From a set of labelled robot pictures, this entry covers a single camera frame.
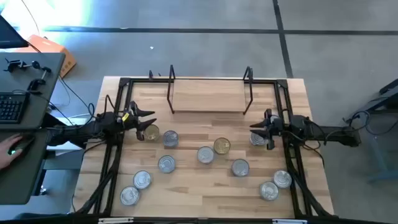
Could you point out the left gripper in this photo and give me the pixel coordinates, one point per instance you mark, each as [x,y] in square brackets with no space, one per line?
[129,123]

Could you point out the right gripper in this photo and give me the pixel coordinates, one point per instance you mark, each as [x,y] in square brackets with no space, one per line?
[276,130]

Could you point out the gold-lid tuna can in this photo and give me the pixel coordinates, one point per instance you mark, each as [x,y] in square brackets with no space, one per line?
[222,146]
[152,133]

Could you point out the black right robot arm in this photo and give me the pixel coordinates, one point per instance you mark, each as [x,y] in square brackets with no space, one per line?
[326,133]

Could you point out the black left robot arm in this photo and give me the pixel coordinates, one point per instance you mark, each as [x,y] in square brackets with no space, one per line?
[81,133]

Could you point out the wooden shelf with black legs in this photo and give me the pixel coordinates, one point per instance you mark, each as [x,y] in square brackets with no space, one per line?
[208,95]

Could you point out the white printed carton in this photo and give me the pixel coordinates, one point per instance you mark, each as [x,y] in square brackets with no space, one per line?
[66,151]

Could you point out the black desk support beam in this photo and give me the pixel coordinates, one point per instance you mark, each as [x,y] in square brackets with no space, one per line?
[51,120]

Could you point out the black desk clamp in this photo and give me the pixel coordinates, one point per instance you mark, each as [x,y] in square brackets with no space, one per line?
[35,64]
[36,84]

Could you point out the orange cardboard box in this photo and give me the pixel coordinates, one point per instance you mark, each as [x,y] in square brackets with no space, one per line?
[53,48]

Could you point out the black computer mouse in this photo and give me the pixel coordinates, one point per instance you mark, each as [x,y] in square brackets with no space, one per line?
[28,143]

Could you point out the metal desk caster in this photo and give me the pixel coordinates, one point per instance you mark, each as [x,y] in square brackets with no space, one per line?
[43,190]

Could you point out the light grey desk top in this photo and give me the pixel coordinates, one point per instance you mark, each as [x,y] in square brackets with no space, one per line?
[15,82]

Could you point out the black computer keyboard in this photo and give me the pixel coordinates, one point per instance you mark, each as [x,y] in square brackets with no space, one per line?
[11,109]

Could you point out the dark grey desk top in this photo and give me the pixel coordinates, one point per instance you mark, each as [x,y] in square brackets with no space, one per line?
[21,180]

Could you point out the person's hand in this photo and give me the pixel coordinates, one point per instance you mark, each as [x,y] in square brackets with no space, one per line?
[7,152]

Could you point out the black desk monitor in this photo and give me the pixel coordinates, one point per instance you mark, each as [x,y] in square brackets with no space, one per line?
[11,37]

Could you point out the small black frame post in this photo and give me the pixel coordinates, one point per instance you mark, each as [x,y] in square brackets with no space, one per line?
[151,75]
[250,75]

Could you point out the white frame bracket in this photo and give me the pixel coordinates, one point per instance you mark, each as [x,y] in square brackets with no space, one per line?
[115,220]
[289,221]

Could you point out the grey-blue metal desk frame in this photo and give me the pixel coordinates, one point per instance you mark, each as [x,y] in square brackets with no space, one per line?
[382,176]

